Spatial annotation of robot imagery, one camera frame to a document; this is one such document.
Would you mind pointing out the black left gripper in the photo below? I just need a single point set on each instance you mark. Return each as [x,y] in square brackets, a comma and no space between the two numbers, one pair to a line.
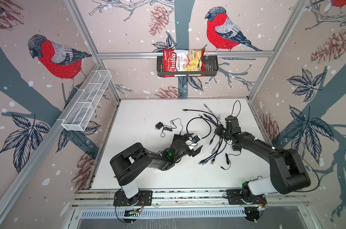
[192,152]

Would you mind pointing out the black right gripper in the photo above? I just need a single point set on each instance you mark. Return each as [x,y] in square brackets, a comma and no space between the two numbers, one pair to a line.
[217,131]

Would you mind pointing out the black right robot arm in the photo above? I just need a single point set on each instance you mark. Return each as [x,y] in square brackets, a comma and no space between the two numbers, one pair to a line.
[287,171]

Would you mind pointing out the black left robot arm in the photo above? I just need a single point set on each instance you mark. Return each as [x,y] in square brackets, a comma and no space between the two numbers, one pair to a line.
[130,163]

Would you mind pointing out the black power adapter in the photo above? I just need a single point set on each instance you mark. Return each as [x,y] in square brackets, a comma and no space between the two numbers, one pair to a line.
[159,126]

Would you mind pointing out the red cassava chips bag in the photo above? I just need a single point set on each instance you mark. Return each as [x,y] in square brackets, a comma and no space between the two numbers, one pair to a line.
[176,60]

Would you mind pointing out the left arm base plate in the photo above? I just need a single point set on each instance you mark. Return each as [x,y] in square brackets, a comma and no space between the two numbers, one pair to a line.
[142,198]

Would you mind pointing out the black wire wall basket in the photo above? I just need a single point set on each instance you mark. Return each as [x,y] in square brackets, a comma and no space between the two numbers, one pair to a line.
[207,66]

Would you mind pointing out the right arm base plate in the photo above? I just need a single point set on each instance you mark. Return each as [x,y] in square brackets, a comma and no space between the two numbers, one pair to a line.
[243,197]

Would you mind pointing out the aluminium front rail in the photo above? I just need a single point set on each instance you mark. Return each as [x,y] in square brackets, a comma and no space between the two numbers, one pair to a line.
[180,198]

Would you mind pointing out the white mesh wall shelf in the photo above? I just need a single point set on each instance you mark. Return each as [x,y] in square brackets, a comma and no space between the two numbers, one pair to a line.
[83,109]

